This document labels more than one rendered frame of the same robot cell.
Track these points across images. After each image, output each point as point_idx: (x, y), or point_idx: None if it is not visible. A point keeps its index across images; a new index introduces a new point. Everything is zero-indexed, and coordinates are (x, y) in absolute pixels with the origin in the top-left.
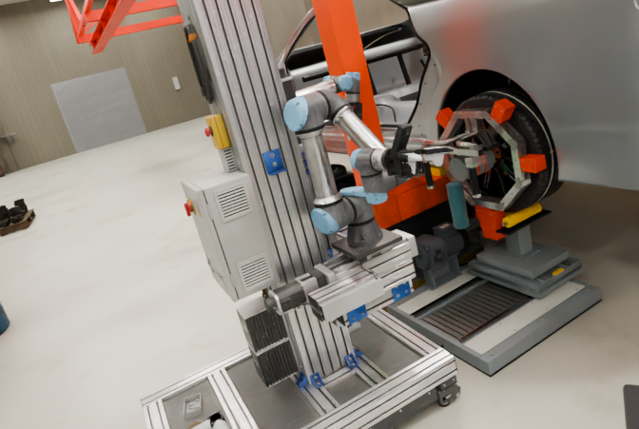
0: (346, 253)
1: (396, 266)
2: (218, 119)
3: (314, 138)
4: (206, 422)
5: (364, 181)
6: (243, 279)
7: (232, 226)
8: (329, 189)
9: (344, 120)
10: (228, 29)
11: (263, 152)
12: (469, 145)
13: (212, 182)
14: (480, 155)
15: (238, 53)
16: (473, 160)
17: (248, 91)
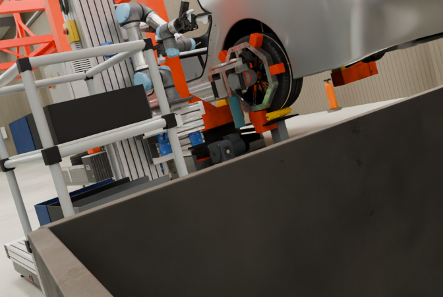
0: (157, 107)
1: (190, 118)
2: (72, 22)
3: (134, 27)
4: (82, 72)
5: (165, 41)
6: None
7: (82, 83)
8: (144, 60)
9: (152, 18)
10: None
11: (101, 43)
12: (236, 58)
13: None
14: (243, 63)
15: None
16: (238, 66)
17: (91, 4)
